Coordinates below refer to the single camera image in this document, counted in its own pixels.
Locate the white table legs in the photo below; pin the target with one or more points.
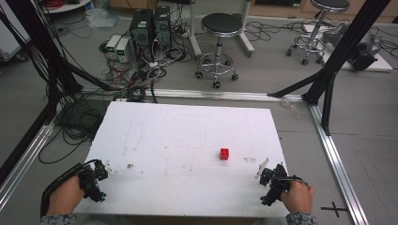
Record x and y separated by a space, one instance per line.
195 40

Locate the black frame post with braces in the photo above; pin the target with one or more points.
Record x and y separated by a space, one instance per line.
347 47

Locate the person's right hand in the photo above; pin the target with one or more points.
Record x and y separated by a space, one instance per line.
298 197

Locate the red cube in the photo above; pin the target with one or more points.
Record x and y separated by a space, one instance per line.
224 154

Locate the person's left hand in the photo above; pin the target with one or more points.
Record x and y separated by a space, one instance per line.
65 197

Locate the black computer tower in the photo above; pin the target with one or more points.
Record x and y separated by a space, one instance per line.
141 31
162 26

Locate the aluminium floor rail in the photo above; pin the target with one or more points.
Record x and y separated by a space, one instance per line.
22 165
219 94
338 168

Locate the white round table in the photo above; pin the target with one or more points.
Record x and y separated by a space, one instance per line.
67 6

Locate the clear plastic bag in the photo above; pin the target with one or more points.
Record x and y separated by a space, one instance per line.
100 17

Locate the white power supply unit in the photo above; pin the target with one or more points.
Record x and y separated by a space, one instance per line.
122 50
112 46

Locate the white floor board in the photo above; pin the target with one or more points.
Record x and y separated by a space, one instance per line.
383 64

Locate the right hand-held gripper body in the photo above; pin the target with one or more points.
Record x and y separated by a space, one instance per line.
276 186

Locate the black round stool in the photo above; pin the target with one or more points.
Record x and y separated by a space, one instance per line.
328 4
221 25

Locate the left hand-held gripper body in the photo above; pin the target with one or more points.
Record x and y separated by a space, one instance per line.
92 184

